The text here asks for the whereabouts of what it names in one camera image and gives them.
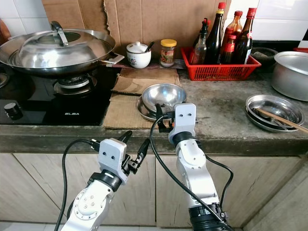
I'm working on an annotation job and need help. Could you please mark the white ceramic condiment jar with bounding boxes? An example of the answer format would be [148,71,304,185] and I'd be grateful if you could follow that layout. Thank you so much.
[126,41,152,69]

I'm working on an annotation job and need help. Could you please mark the aluminium cooking pot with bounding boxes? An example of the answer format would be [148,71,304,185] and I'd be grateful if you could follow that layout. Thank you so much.
[271,51,308,102]

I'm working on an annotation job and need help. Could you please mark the wooden chopstick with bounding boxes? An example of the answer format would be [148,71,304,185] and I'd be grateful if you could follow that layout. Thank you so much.
[254,111,306,135]
[255,108,308,133]

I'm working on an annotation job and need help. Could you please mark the steel wok lid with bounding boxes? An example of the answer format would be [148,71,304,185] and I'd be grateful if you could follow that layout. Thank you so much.
[19,20,109,68]

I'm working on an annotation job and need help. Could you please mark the gas burner ring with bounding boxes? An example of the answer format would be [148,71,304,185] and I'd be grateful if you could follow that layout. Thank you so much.
[0,72,11,88]
[52,74,96,96]

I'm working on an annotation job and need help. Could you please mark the dark condiment spoon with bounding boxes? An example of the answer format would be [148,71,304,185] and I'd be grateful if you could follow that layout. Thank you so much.
[144,40,156,53]

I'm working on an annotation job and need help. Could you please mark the clear glass oil bottle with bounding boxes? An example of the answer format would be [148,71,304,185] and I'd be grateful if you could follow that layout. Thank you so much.
[191,18,212,65]

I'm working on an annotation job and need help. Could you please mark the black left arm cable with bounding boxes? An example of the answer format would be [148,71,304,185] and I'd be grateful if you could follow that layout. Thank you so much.
[54,138,102,231]

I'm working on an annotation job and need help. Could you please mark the steel bowl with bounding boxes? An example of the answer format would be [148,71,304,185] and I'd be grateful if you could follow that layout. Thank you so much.
[141,83,187,114]
[246,94,305,126]

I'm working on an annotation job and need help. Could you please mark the large brown cardboard sheet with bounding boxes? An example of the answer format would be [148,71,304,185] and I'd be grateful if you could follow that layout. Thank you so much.
[103,0,232,59]

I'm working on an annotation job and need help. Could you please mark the red plastic basket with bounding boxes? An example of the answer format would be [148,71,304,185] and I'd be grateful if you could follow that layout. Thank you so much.
[180,46,262,81]

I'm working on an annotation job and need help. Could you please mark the small red label bottle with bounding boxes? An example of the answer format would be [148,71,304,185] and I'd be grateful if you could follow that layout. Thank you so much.
[220,34,238,64]

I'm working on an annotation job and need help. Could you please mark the amber bottle red cap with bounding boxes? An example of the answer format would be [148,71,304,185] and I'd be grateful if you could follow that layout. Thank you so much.
[221,10,244,64]

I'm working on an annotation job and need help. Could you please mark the small brown cardboard sheet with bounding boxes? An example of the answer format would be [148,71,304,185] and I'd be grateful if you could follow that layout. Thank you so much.
[40,0,109,32]

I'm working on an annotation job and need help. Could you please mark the tall dark soy sauce bottle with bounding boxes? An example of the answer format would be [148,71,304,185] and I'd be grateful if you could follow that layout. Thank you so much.
[205,2,227,64]

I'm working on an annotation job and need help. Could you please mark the large steel wok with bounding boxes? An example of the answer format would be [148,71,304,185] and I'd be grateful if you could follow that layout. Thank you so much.
[0,28,126,77]

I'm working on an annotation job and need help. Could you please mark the steel plate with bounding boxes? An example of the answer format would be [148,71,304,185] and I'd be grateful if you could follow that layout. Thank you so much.
[136,95,174,122]
[245,107,305,133]

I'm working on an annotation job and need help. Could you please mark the brown wooden board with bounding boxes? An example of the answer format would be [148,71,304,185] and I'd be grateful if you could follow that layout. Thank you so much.
[0,19,12,45]

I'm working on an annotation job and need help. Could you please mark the dark bottle red cap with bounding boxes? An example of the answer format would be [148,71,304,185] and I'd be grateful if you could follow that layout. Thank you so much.
[236,7,257,64]

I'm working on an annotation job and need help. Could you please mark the black glass gas hob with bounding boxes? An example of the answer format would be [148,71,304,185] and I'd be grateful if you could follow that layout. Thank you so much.
[0,63,119,127]

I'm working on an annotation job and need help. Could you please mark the black hob knob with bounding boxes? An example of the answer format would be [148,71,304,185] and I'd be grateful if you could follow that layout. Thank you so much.
[3,102,24,121]

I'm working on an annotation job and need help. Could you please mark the glass jar yellow lid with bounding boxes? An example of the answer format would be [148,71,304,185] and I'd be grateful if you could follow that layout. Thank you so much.
[159,38,178,68]

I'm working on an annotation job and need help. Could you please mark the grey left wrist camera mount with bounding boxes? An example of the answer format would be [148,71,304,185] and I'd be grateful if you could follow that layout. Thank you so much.
[98,138,128,184]

